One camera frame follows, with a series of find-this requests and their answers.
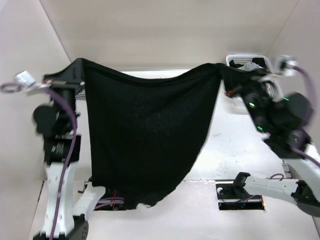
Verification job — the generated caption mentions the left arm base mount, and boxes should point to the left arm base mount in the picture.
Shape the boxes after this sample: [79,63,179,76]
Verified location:
[94,188,125,211]

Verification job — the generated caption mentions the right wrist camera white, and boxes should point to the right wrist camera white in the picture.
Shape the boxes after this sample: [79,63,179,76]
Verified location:
[260,55,297,81]

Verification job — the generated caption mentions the grey tank top in basket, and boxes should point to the grey tank top in basket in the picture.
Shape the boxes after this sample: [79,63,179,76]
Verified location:
[237,62,263,72]

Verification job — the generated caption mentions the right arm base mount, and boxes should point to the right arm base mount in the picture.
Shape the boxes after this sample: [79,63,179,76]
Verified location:
[215,180,265,211]

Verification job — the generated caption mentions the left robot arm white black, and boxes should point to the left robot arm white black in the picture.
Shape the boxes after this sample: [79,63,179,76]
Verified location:
[32,58,112,240]

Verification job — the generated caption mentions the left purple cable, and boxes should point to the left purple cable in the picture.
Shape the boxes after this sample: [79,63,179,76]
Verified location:
[0,83,125,240]

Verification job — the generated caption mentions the white plastic basket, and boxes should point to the white plastic basket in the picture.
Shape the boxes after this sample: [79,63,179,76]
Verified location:
[225,53,283,115]

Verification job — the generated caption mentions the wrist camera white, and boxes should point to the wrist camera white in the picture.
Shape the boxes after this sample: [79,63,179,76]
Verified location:
[14,70,51,96]
[260,55,297,81]

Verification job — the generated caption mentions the black tank top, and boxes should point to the black tank top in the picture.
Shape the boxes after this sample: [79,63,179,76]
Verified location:
[81,59,247,210]

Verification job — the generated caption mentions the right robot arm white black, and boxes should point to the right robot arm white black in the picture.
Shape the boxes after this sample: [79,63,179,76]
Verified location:
[224,80,320,218]

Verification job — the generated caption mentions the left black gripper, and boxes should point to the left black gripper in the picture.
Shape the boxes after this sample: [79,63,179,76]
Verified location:
[45,57,87,128]

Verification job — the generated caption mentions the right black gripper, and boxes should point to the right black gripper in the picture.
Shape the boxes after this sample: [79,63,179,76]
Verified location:
[218,63,273,131]

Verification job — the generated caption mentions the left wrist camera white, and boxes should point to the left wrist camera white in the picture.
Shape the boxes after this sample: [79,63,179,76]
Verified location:
[14,70,51,96]

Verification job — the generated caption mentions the black garment in basket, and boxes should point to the black garment in basket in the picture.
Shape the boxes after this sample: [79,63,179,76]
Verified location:
[228,57,269,70]

